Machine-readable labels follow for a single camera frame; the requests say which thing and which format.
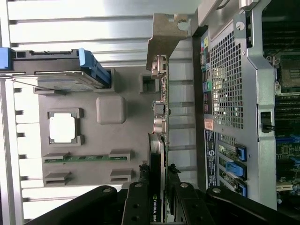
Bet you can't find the silver CPU chip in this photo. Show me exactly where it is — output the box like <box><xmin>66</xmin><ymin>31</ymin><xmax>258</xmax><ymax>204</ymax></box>
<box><xmin>49</xmin><ymin>112</ymin><xmax>77</xmax><ymax>143</ymax></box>

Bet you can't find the CPU socket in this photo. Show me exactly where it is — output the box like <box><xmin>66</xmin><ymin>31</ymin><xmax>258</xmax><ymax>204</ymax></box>
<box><xmin>266</xmin><ymin>55</ymin><xmax>300</xmax><ymax>93</ymax></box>

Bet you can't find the green RAM stick on rack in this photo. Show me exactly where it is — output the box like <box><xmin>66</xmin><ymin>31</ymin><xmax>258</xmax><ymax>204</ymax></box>
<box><xmin>44</xmin><ymin>154</ymin><xmax>129</xmax><ymax>164</ymax></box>

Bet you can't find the open black PC case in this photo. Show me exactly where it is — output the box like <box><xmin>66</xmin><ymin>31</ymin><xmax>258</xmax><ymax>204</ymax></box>
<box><xmin>192</xmin><ymin>0</ymin><xmax>300</xmax><ymax>211</ymax></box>

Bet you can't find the grey parts rack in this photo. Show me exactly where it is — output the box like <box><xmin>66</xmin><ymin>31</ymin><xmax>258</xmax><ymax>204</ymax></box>
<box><xmin>32</xmin><ymin>67</ymin><xmax>170</xmax><ymax>195</ymax></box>

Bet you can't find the blue slot retention clip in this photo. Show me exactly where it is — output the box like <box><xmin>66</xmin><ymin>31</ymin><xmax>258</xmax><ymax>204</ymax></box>
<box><xmin>225</xmin><ymin>161</ymin><xmax>248</xmax><ymax>181</ymax></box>
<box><xmin>235</xmin><ymin>144</ymin><xmax>247</xmax><ymax>162</ymax></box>
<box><xmin>234</xmin><ymin>180</ymin><xmax>248</xmax><ymax>198</ymax></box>

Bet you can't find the hard disk with blue caddy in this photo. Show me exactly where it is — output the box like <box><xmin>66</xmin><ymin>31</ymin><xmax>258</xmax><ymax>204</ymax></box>
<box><xmin>0</xmin><ymin>46</ymin><xmax>112</xmax><ymax>91</ymax></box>

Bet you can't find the green motherboard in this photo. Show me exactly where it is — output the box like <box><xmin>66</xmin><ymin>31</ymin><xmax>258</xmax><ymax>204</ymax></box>
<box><xmin>261</xmin><ymin>9</ymin><xmax>300</xmax><ymax>205</ymax></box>

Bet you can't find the blue expansion slot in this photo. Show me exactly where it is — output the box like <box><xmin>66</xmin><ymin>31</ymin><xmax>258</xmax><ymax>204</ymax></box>
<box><xmin>276</xmin><ymin>137</ymin><xmax>300</xmax><ymax>145</ymax></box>

